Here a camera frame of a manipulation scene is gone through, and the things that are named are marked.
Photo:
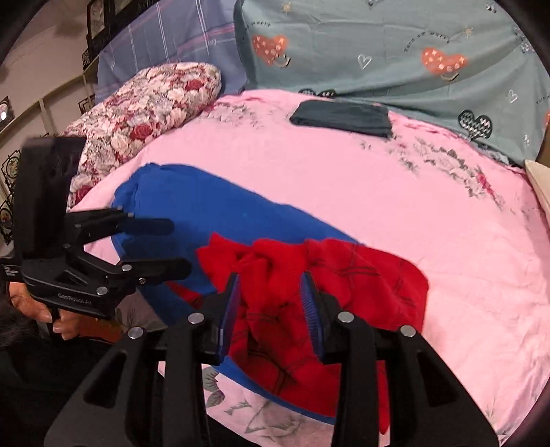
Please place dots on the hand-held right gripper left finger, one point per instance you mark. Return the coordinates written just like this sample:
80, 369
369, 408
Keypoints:
228, 318

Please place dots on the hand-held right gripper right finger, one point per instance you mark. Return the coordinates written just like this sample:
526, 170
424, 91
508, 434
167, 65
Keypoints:
310, 318

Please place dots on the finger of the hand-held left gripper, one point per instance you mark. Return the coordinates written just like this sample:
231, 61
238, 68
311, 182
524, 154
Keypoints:
146, 226
167, 270

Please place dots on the red and blue pants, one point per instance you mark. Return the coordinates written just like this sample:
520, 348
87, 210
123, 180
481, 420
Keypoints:
279, 279

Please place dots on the person's left hand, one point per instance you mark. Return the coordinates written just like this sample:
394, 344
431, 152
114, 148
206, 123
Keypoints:
41, 311

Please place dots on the floral red pillow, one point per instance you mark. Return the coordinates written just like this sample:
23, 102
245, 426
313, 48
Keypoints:
142, 116

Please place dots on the pink floral bed sheet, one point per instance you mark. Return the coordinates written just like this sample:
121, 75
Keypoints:
429, 240

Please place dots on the blue plaid pillow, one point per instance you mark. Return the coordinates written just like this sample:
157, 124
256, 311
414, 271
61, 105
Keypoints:
172, 47

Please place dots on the dark folded cloth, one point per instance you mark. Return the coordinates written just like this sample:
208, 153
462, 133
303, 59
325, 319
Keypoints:
341, 118

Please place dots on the beige pillow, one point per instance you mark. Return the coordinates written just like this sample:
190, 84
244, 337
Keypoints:
539, 180

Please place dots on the grey-green heart print blanket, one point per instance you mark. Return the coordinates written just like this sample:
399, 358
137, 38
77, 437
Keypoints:
386, 56

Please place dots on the black ornamental wall panel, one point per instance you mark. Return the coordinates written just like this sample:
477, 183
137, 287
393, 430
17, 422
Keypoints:
8, 189

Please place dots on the black framed wall picture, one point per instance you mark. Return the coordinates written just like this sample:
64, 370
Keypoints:
96, 21

